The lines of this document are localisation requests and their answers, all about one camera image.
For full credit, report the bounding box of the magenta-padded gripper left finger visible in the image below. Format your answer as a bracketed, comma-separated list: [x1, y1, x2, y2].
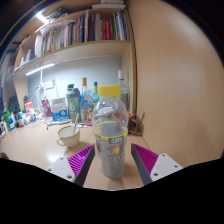
[45, 144, 96, 187]

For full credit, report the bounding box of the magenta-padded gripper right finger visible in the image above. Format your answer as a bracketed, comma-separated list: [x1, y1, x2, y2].
[130, 143, 184, 186]

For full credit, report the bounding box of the clear yellow-capped drink bottle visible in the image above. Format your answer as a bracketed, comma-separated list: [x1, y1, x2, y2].
[92, 84, 130, 179]

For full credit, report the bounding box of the cream ceramic cup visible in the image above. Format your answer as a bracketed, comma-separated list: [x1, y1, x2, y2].
[55, 124, 81, 149]

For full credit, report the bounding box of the light blue hand mirror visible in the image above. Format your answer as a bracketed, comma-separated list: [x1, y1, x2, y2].
[45, 118, 71, 130]

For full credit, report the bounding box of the white and pink tube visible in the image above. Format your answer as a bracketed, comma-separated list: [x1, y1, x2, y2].
[77, 122, 93, 129]

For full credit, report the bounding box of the brown mug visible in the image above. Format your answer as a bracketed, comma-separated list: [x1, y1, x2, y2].
[127, 111, 146, 137]

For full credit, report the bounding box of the blue and white box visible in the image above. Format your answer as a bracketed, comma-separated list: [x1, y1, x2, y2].
[49, 97, 69, 123]

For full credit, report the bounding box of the magenta pouch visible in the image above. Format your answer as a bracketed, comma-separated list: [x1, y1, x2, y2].
[40, 98, 53, 118]

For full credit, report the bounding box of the grey shaker bottle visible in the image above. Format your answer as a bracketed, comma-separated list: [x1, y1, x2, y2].
[65, 85, 82, 124]

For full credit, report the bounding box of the red and white canister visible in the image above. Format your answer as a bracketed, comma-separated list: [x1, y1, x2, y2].
[23, 99, 34, 116]

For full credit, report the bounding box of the green-capped clear bottle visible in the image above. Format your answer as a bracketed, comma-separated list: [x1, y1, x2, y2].
[90, 81, 100, 111]

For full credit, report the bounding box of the clear glass bottle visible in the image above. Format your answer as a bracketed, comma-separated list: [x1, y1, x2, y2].
[117, 69, 131, 113]

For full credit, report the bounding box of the under-shelf light strip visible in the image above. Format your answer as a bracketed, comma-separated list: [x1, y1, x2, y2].
[25, 63, 56, 77]

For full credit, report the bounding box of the wooden shelf unit with books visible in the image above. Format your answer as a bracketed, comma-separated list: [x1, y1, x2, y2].
[9, 0, 138, 114]

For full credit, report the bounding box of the ceiling light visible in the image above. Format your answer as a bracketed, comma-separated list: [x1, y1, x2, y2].
[34, 11, 49, 24]

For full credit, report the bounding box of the white wall power strip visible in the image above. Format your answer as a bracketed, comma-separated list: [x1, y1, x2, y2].
[42, 79, 56, 90]

